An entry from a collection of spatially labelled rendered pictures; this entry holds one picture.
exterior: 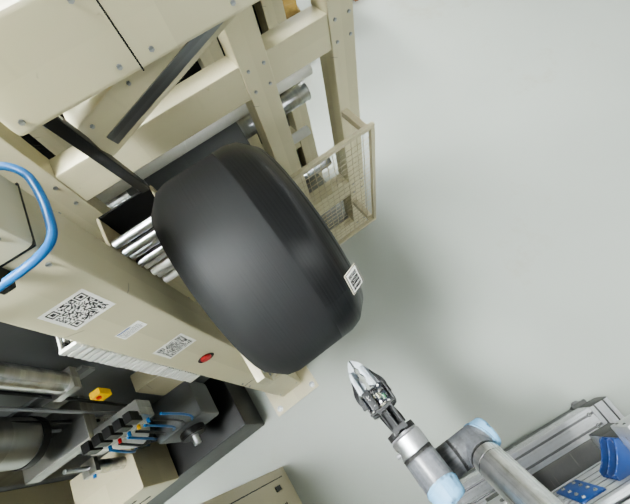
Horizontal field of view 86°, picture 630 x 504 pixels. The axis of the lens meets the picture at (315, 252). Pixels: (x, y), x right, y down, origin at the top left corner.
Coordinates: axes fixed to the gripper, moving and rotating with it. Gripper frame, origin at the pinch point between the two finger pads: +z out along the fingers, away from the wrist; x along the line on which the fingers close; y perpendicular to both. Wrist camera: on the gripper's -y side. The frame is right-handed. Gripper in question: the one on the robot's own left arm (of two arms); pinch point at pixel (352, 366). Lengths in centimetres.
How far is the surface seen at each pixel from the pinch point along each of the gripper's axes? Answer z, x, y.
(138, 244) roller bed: 62, 31, 23
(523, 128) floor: 82, -198, -91
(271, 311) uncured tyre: 6.8, 7.3, 37.4
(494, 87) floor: 124, -217, -86
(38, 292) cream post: 18, 31, 61
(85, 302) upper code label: 18, 30, 54
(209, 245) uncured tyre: 20, 9, 48
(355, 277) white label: 5.5, -10.6, 30.6
